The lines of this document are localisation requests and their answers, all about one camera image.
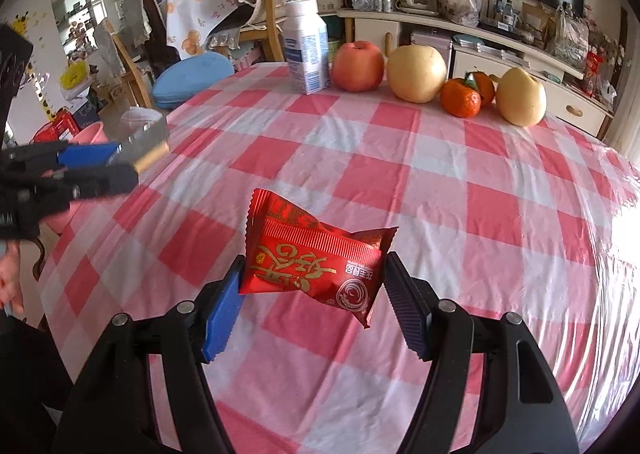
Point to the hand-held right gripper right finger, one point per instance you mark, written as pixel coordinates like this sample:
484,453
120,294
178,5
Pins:
407,309

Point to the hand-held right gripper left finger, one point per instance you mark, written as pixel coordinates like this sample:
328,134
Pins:
222,314

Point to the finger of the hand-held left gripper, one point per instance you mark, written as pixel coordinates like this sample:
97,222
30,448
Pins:
90,154
105,180

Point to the pink plastic basin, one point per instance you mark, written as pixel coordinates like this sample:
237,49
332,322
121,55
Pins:
90,134

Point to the silver foil packet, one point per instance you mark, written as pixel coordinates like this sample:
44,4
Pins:
145,141

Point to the red gold-lettered snack packet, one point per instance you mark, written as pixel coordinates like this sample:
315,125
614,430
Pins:
310,274

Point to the person's left hand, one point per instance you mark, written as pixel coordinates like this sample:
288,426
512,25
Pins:
9,279

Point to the red packages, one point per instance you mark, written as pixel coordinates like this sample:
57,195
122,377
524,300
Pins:
55,126

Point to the yellow bag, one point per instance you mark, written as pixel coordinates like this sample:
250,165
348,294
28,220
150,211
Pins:
74,75

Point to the wooden chair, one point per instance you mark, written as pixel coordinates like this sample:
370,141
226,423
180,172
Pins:
127,69
270,9

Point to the blue seat cushion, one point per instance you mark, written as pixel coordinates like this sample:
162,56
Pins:
192,79

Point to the red checked tablecloth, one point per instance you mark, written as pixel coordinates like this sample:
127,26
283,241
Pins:
400,174

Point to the dark cloth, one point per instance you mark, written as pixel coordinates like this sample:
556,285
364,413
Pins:
152,24

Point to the white orange-print cloth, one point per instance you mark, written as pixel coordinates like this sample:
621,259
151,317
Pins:
192,29

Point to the tangerine with green leaf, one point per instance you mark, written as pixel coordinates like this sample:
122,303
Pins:
460,99

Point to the large yellow pear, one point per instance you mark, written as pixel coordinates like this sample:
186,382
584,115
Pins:
415,74

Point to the tall white plastic bottle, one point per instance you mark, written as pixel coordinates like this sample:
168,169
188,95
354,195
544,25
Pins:
307,49

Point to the red apple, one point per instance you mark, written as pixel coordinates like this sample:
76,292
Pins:
357,66

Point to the white sideboard cabinet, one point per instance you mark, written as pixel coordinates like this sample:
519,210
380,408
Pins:
565,104

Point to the silver metal case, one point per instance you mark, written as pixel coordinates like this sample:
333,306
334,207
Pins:
430,39

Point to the clear plastic bag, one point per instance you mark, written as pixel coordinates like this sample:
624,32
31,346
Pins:
460,1

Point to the patterned plastic bag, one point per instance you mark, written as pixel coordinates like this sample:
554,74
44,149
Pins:
567,34

